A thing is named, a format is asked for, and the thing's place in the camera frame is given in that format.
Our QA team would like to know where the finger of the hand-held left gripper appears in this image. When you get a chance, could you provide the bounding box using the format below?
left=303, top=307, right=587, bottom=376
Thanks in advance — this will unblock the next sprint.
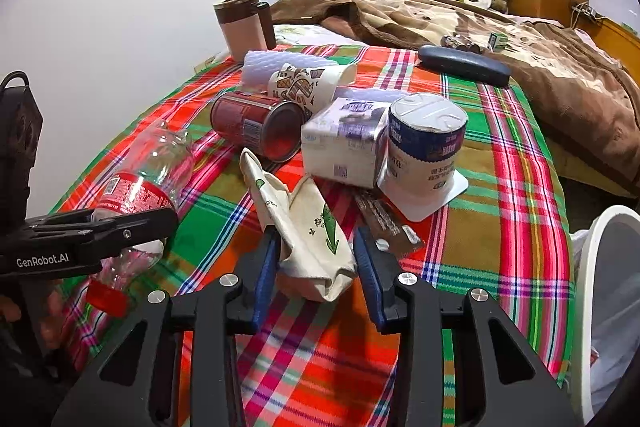
left=25, top=206, right=180, bottom=258

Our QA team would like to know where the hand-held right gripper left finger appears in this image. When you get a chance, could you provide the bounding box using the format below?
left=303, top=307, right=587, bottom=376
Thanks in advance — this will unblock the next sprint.
left=52, top=227, right=283, bottom=427

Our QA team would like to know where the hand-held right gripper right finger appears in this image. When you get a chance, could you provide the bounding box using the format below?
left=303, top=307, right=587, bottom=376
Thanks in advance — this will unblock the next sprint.
left=352, top=226, right=586, bottom=427

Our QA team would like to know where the brown snack wrapper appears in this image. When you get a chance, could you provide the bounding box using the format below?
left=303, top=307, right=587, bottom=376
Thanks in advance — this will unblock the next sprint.
left=350, top=188, right=426, bottom=258

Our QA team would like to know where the beige drink carton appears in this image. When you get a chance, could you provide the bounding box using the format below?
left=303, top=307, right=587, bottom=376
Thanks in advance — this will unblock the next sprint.
left=239, top=148, right=358, bottom=303

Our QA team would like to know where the clear plastic bottle red label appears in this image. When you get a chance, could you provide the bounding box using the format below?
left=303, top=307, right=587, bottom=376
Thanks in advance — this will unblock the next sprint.
left=85, top=119, right=196, bottom=318

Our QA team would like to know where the white purple tissue pack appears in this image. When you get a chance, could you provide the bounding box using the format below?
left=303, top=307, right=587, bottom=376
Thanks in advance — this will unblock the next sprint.
left=301, top=86, right=406, bottom=190

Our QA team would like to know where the white blue yogurt cup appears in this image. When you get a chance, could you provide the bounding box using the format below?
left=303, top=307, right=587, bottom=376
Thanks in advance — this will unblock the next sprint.
left=376, top=93, right=470, bottom=223

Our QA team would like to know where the red metal can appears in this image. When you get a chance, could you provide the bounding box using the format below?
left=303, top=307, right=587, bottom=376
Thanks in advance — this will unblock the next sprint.
left=210, top=90, right=306, bottom=164

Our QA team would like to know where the patterned paper cup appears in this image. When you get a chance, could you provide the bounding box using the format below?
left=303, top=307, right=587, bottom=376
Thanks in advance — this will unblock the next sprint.
left=267, top=63, right=358, bottom=120

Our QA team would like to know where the white trash bin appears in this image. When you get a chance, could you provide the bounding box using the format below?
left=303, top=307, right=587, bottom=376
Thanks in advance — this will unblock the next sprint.
left=570, top=204, right=640, bottom=418

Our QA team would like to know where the person's left hand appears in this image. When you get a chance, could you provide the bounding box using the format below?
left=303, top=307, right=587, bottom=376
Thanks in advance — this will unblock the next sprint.
left=0, top=289, right=68, bottom=358

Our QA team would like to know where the plaid cloth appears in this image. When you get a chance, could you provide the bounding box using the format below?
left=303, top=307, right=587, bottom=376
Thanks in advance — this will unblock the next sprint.
left=50, top=42, right=576, bottom=427

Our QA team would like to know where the pink brown travel mug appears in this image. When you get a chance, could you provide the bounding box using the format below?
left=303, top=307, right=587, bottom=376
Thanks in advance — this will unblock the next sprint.
left=213, top=0, right=277, bottom=62

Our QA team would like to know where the dark blue glasses case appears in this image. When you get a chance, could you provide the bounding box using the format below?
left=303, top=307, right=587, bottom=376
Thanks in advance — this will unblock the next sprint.
left=417, top=45, right=511, bottom=88

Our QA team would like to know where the white floral sheet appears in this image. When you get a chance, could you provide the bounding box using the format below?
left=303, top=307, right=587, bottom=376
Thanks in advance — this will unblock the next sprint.
left=272, top=24, right=351, bottom=48

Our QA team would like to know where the brown patterned blanket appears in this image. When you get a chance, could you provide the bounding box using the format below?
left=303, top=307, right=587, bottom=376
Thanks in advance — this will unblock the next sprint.
left=270, top=0, right=640, bottom=188

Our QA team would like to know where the wooden headboard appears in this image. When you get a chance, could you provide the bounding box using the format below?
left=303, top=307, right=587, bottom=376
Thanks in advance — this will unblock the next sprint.
left=567, top=14, right=640, bottom=72

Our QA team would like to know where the power strip with cables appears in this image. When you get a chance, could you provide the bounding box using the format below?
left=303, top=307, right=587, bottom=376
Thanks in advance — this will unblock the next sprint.
left=570, top=0, right=598, bottom=20

